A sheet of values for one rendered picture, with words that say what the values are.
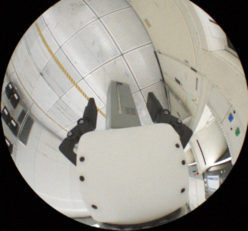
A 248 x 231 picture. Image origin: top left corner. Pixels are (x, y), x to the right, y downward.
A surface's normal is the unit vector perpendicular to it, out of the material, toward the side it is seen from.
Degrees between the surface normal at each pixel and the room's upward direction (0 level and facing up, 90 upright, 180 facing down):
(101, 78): 0
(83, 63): 0
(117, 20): 0
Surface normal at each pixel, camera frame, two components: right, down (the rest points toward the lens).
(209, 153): -0.44, -0.63
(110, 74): 0.12, 0.67
